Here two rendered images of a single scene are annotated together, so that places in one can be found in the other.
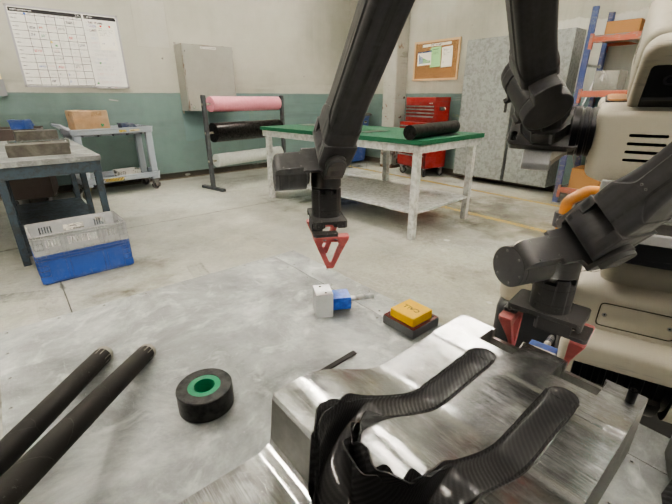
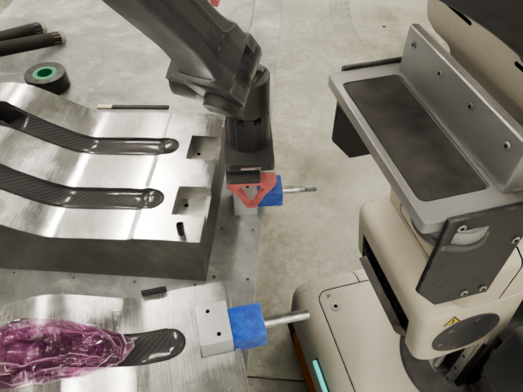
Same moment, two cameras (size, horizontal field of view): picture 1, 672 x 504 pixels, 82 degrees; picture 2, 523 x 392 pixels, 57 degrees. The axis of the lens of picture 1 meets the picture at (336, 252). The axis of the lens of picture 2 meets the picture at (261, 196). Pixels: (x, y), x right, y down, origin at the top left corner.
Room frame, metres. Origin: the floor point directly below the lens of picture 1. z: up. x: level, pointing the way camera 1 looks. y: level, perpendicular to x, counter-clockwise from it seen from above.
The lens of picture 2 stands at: (0.17, -0.69, 1.37)
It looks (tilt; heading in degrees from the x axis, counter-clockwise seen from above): 48 degrees down; 44
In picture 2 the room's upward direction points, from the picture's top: straight up
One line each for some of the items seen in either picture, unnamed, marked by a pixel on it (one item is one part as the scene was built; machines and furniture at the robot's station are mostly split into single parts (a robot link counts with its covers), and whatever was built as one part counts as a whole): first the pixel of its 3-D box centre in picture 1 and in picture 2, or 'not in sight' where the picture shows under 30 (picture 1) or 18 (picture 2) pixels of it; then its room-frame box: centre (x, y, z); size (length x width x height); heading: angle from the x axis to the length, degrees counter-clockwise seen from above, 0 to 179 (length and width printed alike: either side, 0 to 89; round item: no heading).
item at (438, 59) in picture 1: (435, 60); not in sight; (7.05, -1.63, 1.80); 0.90 x 0.03 x 0.60; 40
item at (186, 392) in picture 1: (205, 394); (47, 79); (0.46, 0.20, 0.82); 0.08 x 0.08 x 0.04
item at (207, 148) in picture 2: (500, 350); (205, 156); (0.49, -0.25, 0.87); 0.05 x 0.05 x 0.04; 40
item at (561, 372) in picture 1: (576, 388); (192, 209); (0.41, -0.32, 0.87); 0.05 x 0.05 x 0.04; 40
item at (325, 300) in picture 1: (344, 298); not in sight; (0.74, -0.02, 0.83); 0.13 x 0.05 x 0.05; 102
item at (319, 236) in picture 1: (328, 243); not in sight; (0.71, 0.01, 0.97); 0.07 x 0.07 x 0.09; 11
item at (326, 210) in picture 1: (326, 204); not in sight; (0.73, 0.02, 1.04); 0.10 x 0.07 x 0.07; 11
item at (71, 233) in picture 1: (78, 232); not in sight; (2.77, 1.95, 0.28); 0.61 x 0.41 x 0.15; 130
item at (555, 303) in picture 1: (551, 294); (248, 128); (0.52, -0.33, 0.96); 0.10 x 0.07 x 0.07; 48
